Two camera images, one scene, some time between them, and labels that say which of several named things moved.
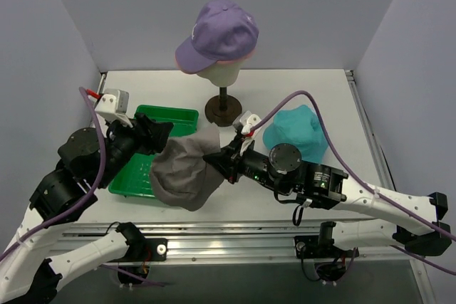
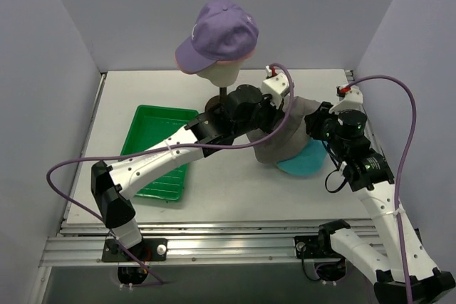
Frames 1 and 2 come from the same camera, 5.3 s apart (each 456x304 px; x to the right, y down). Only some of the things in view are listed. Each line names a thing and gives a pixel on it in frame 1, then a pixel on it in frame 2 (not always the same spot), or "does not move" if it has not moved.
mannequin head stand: [222, 109] does not move
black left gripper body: [143, 132] to [270, 112]
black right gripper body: [231, 161] to [317, 123]
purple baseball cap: [222, 30] does not move
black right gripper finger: [224, 158] to [314, 120]
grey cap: [179, 174] to [293, 134]
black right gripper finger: [226, 171] to [315, 132]
